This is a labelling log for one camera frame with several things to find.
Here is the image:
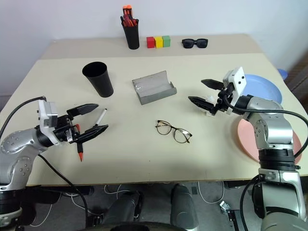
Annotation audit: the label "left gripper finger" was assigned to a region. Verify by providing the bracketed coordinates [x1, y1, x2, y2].
[72, 125, 109, 144]
[66, 103, 100, 119]

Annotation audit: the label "empty black plastic cup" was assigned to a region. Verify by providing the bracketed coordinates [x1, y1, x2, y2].
[82, 62, 114, 98]

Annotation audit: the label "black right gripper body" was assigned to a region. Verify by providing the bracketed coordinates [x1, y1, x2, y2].
[209, 82, 238, 115]

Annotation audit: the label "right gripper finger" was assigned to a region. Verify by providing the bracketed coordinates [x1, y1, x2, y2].
[188, 96, 215, 112]
[201, 79, 226, 91]

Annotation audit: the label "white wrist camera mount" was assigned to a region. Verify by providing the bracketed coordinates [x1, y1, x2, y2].
[222, 66, 248, 114]
[37, 99, 61, 146]

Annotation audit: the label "white marker with black cap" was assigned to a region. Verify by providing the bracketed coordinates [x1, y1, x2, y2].
[93, 108, 108, 128]

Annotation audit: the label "blue round container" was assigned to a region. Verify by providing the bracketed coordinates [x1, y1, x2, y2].
[276, 68, 289, 80]

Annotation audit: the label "tortoiseshell eyeglasses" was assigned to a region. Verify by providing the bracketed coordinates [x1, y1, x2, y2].
[155, 119, 193, 144]

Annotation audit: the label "black pen holder cup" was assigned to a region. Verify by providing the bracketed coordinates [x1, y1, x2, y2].
[122, 18, 140, 50]

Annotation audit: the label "open grey glasses case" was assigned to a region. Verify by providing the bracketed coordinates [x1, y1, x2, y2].
[131, 70, 178, 105]

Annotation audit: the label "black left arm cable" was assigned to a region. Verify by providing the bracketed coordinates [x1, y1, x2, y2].
[0, 96, 90, 226]

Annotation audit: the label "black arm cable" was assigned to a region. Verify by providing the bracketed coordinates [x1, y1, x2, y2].
[0, 96, 90, 226]
[222, 92, 306, 231]

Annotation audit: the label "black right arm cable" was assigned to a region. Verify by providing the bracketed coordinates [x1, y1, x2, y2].
[222, 92, 306, 231]

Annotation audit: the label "red tipped black pen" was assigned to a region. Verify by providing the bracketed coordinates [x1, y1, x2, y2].
[76, 124, 84, 162]

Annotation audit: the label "grey caster wheel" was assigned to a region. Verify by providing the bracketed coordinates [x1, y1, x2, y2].
[219, 201, 231, 214]

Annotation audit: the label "black sunglasses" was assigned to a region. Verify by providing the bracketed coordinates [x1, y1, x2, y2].
[181, 38, 208, 49]

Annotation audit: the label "dark rounded shape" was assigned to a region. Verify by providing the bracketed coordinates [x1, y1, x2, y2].
[170, 183, 199, 231]
[105, 190, 145, 231]

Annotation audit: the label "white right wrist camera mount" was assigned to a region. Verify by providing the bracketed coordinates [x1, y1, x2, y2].
[222, 66, 248, 114]

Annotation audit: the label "blue plate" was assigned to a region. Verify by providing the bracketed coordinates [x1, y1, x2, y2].
[242, 74, 282, 104]

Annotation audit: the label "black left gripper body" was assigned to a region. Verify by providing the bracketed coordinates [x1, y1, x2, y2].
[53, 114, 82, 144]

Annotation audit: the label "white cable under table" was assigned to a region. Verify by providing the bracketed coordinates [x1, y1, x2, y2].
[197, 180, 225, 205]
[103, 184, 127, 200]

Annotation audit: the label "pink plate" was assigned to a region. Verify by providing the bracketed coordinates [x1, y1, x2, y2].
[237, 119, 302, 164]

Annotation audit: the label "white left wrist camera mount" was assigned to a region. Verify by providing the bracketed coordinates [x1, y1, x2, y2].
[37, 99, 61, 146]

